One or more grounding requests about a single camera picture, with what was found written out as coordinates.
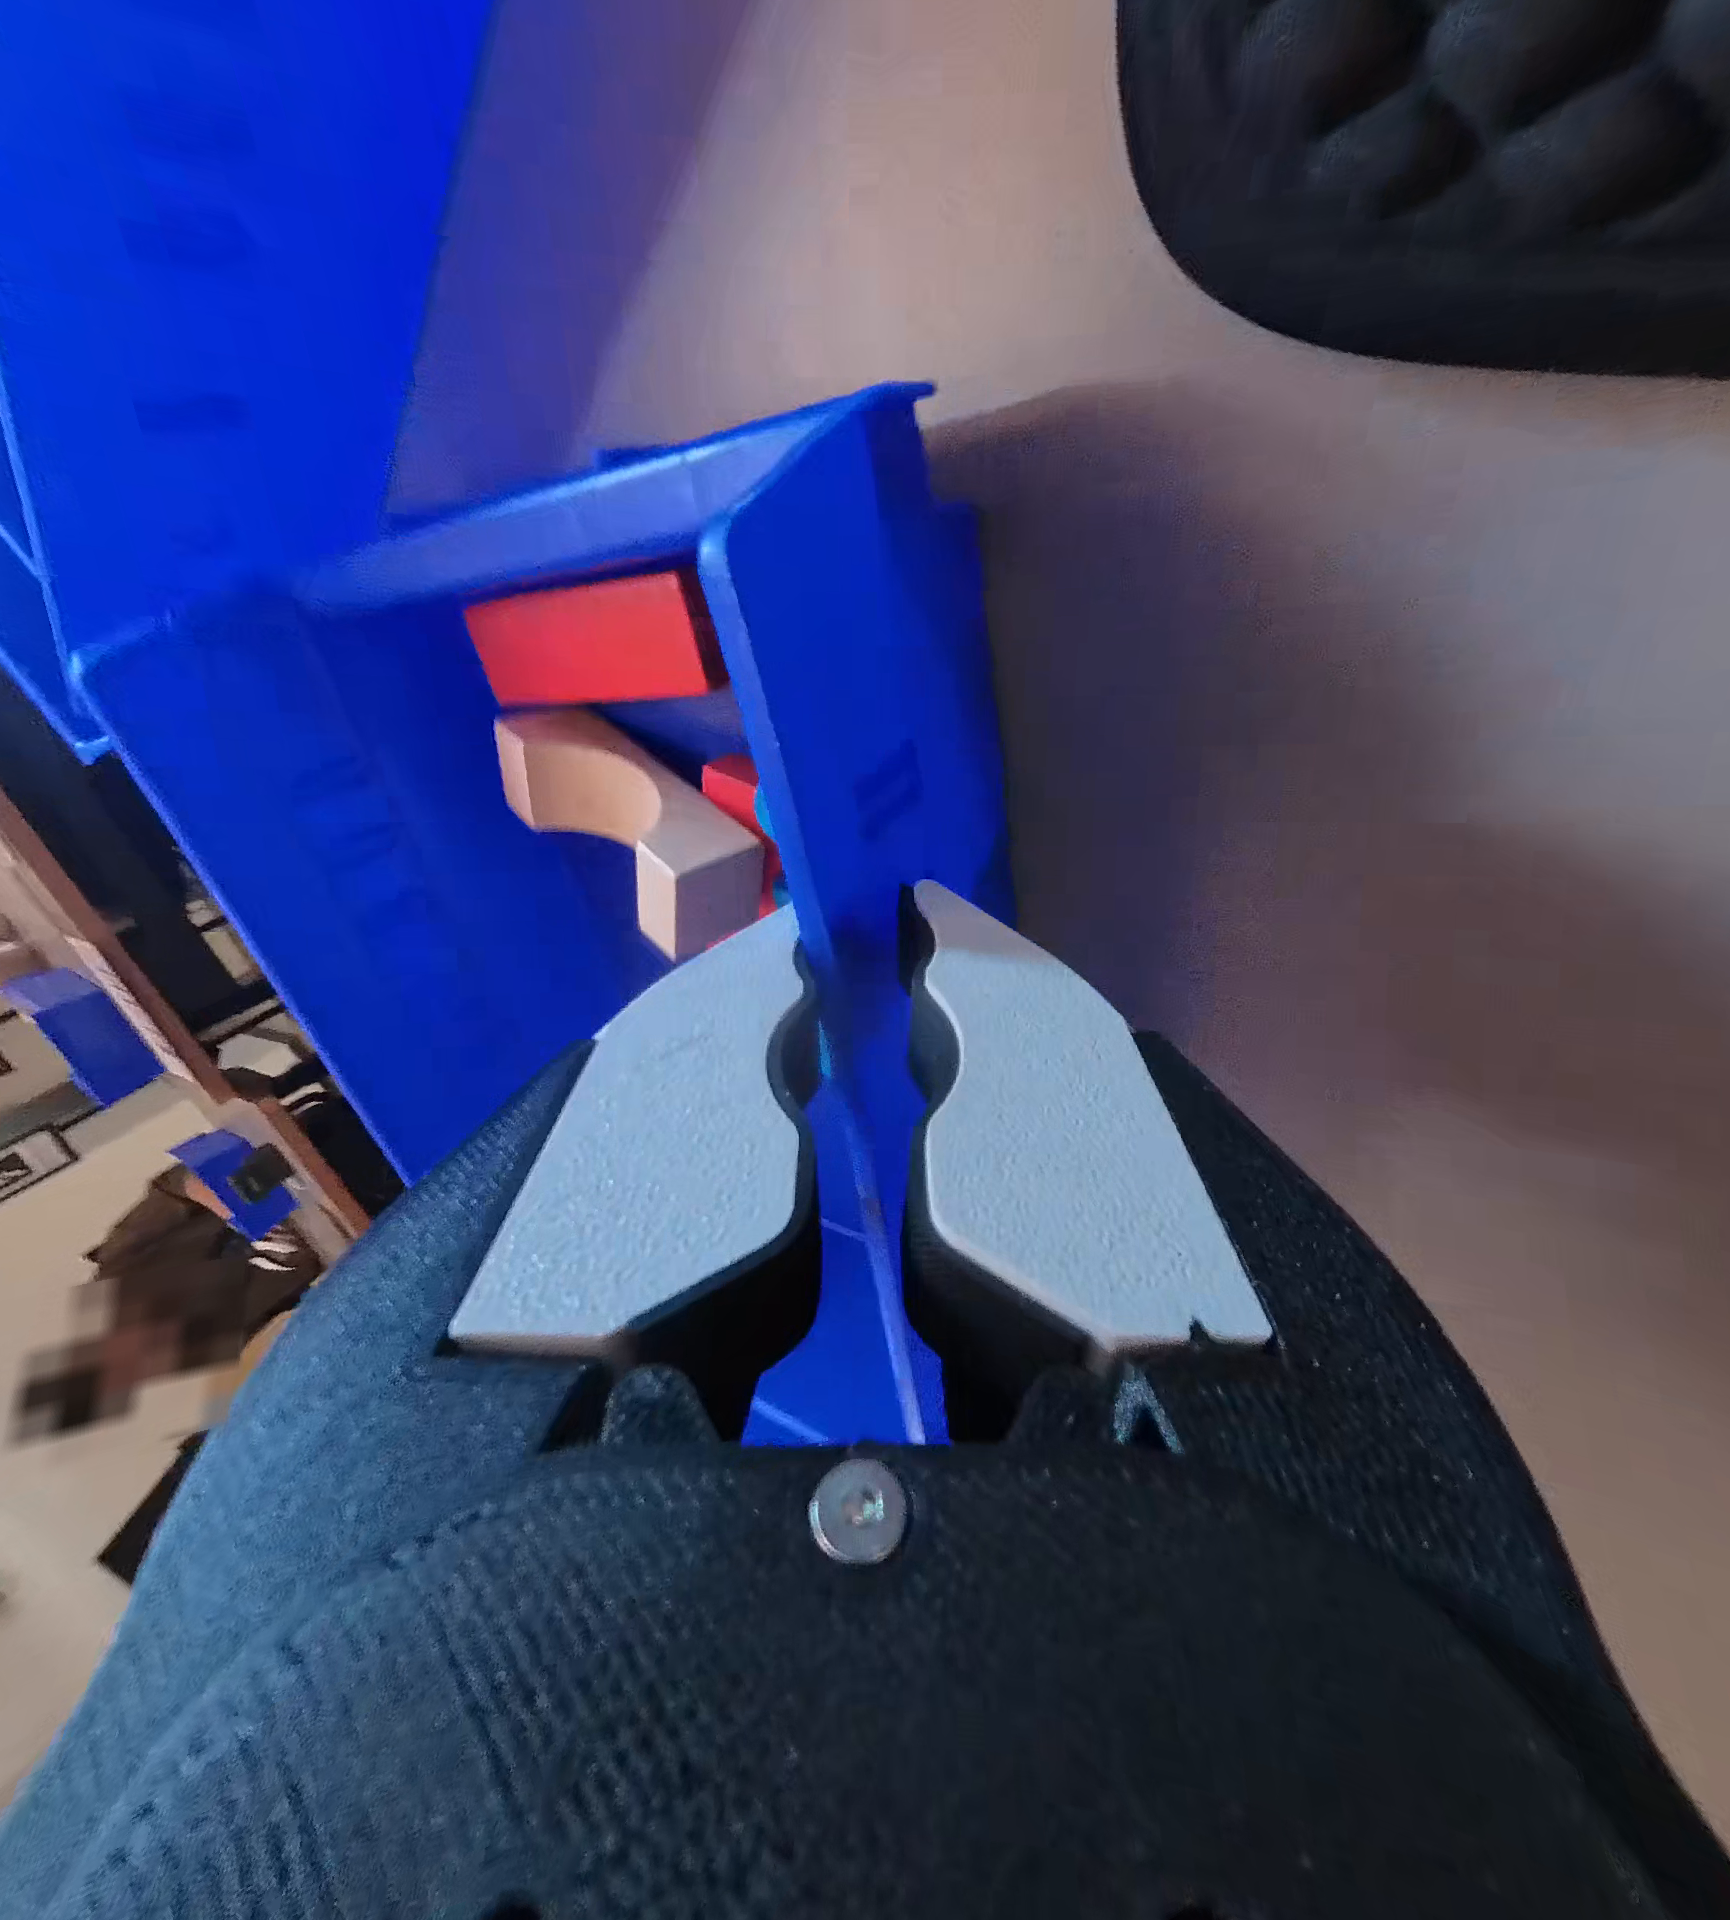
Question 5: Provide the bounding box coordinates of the small blue bin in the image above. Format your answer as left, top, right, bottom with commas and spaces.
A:
2, 966, 170, 1105
166, 1133, 300, 1240

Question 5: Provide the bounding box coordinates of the red rectangular wooden block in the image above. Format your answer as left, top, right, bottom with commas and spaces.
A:
462, 567, 729, 708
699, 754, 785, 921

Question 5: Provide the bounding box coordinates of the natural wooden arch block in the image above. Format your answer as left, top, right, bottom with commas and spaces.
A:
491, 708, 780, 966

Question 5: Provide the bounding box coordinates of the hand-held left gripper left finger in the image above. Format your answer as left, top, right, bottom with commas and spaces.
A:
443, 906, 825, 1368

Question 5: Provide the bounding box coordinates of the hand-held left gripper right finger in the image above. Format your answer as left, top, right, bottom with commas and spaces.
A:
900, 878, 1277, 1356

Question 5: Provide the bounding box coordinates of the black wrist rest pad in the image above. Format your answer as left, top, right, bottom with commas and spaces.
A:
1115, 0, 1730, 379

